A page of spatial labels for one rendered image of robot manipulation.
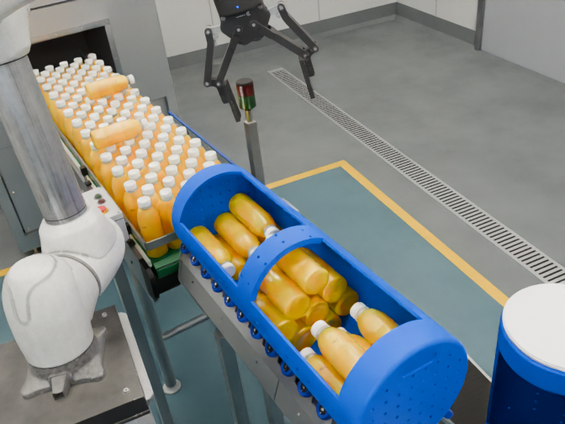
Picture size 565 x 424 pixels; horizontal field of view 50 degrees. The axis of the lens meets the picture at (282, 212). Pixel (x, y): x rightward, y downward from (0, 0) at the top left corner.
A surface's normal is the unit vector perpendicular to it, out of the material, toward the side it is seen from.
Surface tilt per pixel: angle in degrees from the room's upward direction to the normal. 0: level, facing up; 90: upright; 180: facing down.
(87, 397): 5
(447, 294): 0
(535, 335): 0
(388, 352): 17
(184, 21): 90
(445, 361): 90
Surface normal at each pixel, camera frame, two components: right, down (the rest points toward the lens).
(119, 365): -0.12, -0.86
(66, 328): 0.73, 0.23
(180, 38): 0.41, 0.47
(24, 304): -0.07, 0.18
